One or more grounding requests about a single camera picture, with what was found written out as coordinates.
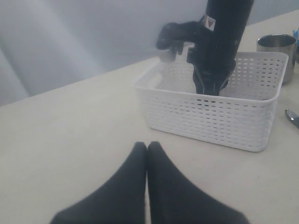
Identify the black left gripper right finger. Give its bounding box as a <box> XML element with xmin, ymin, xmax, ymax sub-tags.
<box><xmin>147</xmin><ymin>141</ymin><xmax>249</xmax><ymax>224</ymax></box>

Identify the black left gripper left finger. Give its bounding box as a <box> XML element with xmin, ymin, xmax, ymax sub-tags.
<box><xmin>51</xmin><ymin>142</ymin><xmax>147</xmax><ymax>224</ymax></box>

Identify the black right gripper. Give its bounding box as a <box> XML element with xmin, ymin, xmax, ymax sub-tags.
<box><xmin>187</xmin><ymin>14</ymin><xmax>248</xmax><ymax>96</ymax></box>

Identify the white perforated plastic basket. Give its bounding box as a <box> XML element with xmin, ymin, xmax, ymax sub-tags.
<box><xmin>133</xmin><ymin>52</ymin><xmax>289</xmax><ymax>152</ymax></box>

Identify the grey metal cup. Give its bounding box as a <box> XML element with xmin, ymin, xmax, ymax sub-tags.
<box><xmin>256</xmin><ymin>34</ymin><xmax>297</xmax><ymax>84</ymax></box>

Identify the silver metal table knife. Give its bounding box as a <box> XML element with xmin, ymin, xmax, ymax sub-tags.
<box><xmin>285</xmin><ymin>109</ymin><xmax>299</xmax><ymax>129</ymax></box>

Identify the blue chips snack bag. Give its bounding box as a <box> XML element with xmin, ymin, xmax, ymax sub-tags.
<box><xmin>292</xmin><ymin>28</ymin><xmax>299</xmax><ymax>40</ymax></box>

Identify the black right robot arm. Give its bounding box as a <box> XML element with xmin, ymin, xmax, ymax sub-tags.
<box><xmin>187</xmin><ymin>0</ymin><xmax>254</xmax><ymax>96</ymax></box>

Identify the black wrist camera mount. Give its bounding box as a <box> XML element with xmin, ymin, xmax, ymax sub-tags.
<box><xmin>156</xmin><ymin>21</ymin><xmax>201</xmax><ymax>63</ymax></box>

